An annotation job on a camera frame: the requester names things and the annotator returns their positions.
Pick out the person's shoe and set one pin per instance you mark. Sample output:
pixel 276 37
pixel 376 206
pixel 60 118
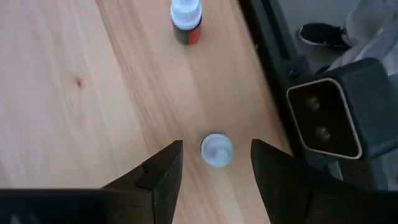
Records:
pixel 320 34

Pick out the person's leg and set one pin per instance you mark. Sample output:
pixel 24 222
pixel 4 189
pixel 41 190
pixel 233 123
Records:
pixel 373 37

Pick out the black aluminium table frame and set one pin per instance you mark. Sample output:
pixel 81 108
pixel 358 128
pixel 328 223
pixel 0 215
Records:
pixel 270 46

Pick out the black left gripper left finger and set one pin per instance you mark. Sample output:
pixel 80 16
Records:
pixel 161 180

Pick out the small red-label bottle white cap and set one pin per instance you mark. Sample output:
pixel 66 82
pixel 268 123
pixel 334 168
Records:
pixel 186 15

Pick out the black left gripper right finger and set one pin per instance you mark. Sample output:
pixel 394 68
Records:
pixel 280 186

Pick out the small dark bottle white cap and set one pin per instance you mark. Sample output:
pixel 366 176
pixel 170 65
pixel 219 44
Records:
pixel 216 151

